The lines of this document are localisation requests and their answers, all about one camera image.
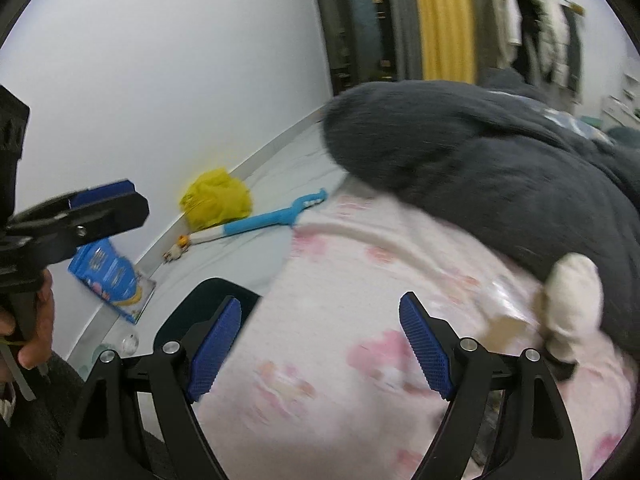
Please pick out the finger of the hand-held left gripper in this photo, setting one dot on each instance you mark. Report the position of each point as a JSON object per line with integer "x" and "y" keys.
{"x": 100, "y": 195}

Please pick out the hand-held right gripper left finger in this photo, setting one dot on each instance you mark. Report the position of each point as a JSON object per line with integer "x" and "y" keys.
{"x": 215, "y": 355}

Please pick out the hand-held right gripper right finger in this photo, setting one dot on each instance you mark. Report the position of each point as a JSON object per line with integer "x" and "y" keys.
{"x": 425, "y": 355}

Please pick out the dark teal trash bin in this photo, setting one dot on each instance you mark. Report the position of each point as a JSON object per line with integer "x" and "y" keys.
{"x": 200, "y": 300}

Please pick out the white and black wad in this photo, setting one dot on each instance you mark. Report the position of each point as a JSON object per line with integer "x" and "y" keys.
{"x": 572, "y": 295}

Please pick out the person's left hand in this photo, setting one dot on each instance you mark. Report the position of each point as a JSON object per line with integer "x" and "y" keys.
{"x": 41, "y": 320}

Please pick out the blue pet food bag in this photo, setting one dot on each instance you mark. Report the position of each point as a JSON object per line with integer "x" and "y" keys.
{"x": 105, "y": 270}

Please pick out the clear plastic ball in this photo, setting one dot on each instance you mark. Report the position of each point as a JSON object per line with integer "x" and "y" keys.
{"x": 129, "y": 344}

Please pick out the small beige toy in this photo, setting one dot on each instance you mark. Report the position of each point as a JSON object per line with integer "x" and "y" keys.
{"x": 172, "y": 254}

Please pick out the small orange toy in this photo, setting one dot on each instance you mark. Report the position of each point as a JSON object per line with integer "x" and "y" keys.
{"x": 185, "y": 241}

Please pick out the pink printed blanket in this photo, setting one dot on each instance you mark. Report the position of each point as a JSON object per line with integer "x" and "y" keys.
{"x": 350, "y": 285}

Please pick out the green pet bowl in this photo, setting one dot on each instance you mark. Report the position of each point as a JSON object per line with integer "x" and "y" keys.
{"x": 100, "y": 352}

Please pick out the yellow plastic bag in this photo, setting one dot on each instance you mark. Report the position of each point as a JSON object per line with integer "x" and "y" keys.
{"x": 215, "y": 200}

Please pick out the blue forked plush toy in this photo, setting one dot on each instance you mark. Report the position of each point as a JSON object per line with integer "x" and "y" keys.
{"x": 260, "y": 222}

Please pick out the dark grey plush blanket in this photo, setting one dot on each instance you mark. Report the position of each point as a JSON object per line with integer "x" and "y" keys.
{"x": 475, "y": 160}

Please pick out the light blue printed bedding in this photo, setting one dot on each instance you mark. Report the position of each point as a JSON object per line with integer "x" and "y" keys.
{"x": 570, "y": 122}

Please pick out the dark glass window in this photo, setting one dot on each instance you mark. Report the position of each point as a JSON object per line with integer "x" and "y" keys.
{"x": 360, "y": 20}

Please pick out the white cabinet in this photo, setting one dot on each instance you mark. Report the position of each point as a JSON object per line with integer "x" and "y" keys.
{"x": 625, "y": 100}

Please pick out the cream hanging jacket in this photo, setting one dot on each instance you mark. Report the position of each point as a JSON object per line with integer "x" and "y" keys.
{"x": 555, "y": 45}

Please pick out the yellow curtain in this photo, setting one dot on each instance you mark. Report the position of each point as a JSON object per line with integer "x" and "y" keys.
{"x": 442, "y": 15}

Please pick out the grey curtain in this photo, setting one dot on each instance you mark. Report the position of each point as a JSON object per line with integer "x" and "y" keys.
{"x": 402, "y": 15}

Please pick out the white hanging garment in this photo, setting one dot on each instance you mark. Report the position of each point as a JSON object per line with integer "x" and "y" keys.
{"x": 505, "y": 15}

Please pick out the black hanging garment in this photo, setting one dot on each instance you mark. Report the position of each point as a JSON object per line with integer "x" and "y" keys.
{"x": 531, "y": 15}

